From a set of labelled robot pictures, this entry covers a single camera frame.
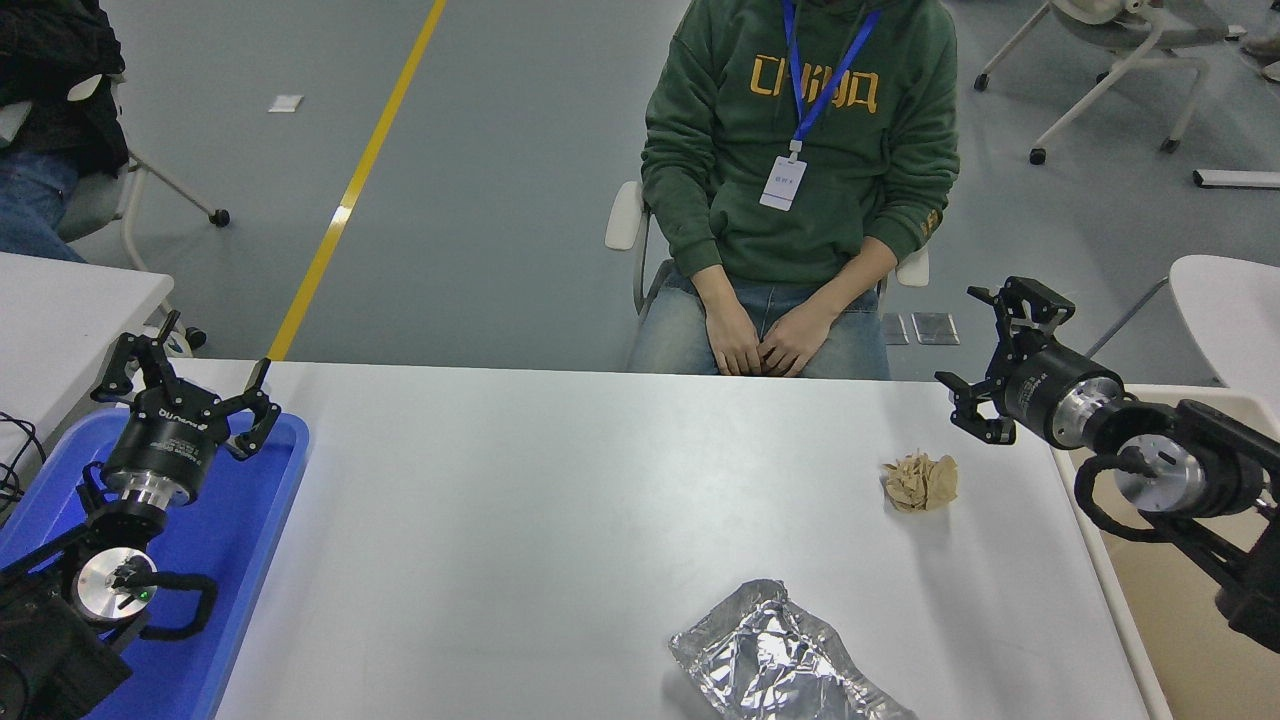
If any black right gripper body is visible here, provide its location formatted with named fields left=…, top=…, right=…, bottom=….
left=999, top=344, right=1097, bottom=437

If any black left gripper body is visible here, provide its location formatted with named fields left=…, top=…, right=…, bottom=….
left=104, top=383, right=234, bottom=492

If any tan paper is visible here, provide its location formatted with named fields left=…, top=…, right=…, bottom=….
left=881, top=452, right=959, bottom=514

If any silver foil tray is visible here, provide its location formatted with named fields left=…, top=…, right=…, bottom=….
left=668, top=580, right=919, bottom=720

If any person's left hand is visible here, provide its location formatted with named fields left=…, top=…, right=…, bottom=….
left=760, top=302, right=840, bottom=379

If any person's right hand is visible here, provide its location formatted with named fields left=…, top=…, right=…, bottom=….
left=703, top=295, right=767, bottom=378

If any white side table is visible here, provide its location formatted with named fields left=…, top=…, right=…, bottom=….
left=0, top=253, right=175, bottom=471

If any blue plastic tray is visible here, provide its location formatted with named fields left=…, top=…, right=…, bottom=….
left=0, top=408, right=311, bottom=720

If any grey wheeled chair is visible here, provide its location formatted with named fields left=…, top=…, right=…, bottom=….
left=55, top=70, right=231, bottom=359

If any white rounded table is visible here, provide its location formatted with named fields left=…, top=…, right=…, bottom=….
left=1085, top=254, right=1280, bottom=413

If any yellow floor tape line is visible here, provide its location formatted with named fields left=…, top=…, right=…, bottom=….
left=266, top=0, right=448, bottom=363

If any white bar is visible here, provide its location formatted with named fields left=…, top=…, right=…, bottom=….
left=1192, top=169, right=1280, bottom=190

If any large pale bin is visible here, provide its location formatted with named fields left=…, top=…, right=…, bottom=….
left=1050, top=384, right=1280, bottom=720

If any white-framed wheeled chair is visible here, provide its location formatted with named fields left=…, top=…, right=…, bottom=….
left=973, top=0, right=1211, bottom=166

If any person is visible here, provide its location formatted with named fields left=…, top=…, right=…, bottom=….
left=0, top=0, right=129, bottom=264
left=627, top=0, right=961, bottom=381

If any grey chair with white armrests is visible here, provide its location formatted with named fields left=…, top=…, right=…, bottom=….
left=604, top=180, right=931, bottom=316

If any thin black cable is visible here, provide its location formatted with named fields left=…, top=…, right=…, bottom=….
left=0, top=412, right=47, bottom=526

